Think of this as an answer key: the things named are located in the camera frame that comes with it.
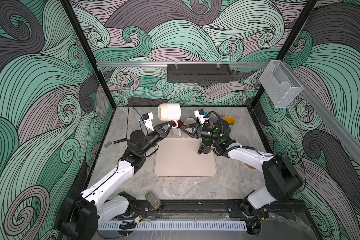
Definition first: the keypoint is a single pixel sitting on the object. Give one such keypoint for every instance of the tall white mug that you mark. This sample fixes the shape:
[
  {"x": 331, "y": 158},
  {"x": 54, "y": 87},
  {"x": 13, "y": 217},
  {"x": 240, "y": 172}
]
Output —
[{"x": 189, "y": 121}]

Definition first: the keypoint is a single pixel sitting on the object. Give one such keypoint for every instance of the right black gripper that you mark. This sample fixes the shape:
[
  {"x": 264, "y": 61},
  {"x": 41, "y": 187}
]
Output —
[{"x": 186, "y": 126}]

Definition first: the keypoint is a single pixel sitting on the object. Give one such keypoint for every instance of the pink silicone tray mat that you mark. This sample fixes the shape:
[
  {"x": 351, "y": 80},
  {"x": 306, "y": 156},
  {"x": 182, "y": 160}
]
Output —
[{"x": 179, "y": 158}]

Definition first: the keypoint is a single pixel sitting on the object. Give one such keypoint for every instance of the clear acrylic wall holder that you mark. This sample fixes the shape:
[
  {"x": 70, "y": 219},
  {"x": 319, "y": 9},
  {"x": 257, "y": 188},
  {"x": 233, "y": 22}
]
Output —
[{"x": 280, "y": 83}]

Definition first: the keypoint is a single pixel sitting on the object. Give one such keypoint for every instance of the black glossy mug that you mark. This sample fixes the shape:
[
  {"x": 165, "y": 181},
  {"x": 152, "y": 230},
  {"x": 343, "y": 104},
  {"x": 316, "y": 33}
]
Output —
[{"x": 205, "y": 147}]

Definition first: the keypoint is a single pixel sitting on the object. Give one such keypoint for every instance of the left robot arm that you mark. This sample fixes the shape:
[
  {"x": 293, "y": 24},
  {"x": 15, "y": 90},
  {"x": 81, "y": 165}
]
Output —
[{"x": 81, "y": 214}]

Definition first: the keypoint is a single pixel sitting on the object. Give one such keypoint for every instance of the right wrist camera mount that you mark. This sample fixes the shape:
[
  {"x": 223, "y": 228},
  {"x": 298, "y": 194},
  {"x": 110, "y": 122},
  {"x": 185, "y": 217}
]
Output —
[{"x": 201, "y": 116}]

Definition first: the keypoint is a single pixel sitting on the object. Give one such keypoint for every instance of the blue mug yellow inside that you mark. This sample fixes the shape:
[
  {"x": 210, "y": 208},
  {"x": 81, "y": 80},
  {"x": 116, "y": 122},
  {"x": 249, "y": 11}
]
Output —
[{"x": 231, "y": 121}]

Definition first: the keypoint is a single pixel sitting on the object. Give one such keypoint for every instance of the white ribbed-bottom mug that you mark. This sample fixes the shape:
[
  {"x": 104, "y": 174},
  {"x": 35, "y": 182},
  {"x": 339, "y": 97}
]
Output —
[{"x": 176, "y": 128}]

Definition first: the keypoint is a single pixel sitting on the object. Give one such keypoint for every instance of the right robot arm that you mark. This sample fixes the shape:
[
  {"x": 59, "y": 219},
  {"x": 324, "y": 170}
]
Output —
[{"x": 281, "y": 178}]

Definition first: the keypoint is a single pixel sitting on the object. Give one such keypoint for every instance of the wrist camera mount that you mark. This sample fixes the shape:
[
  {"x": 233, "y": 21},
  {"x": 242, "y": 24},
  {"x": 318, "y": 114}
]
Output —
[
  {"x": 201, "y": 116},
  {"x": 147, "y": 120}
]

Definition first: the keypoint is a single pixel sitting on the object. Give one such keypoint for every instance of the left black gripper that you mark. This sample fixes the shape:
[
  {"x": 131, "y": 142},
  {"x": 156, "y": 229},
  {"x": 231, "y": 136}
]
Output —
[{"x": 157, "y": 134}]

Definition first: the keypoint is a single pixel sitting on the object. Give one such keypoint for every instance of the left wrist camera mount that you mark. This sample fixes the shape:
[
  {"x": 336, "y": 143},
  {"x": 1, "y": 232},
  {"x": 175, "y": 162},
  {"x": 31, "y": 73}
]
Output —
[{"x": 147, "y": 120}]

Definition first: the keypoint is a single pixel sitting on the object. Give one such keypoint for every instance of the small metal device front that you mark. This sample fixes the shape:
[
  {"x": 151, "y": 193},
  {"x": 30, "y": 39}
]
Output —
[{"x": 154, "y": 201}]

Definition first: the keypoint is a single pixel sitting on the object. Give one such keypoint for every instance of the white slotted cable duct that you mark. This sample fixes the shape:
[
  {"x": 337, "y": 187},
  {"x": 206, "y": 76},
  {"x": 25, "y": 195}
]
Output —
[{"x": 167, "y": 225}]

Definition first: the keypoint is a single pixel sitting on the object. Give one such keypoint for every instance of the cream speckled mug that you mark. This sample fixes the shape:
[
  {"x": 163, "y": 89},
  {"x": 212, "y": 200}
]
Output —
[{"x": 169, "y": 112}]

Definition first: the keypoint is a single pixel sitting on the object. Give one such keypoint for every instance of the black wire wall basket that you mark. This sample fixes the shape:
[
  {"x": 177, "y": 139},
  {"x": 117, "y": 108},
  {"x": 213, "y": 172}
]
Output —
[{"x": 198, "y": 73}]

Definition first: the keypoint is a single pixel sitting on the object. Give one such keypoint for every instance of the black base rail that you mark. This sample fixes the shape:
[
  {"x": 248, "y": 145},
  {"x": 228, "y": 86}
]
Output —
[{"x": 231, "y": 208}]

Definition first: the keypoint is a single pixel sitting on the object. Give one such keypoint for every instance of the pink iridescent mug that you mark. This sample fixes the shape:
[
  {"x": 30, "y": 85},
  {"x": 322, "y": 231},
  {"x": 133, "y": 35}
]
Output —
[{"x": 213, "y": 119}]

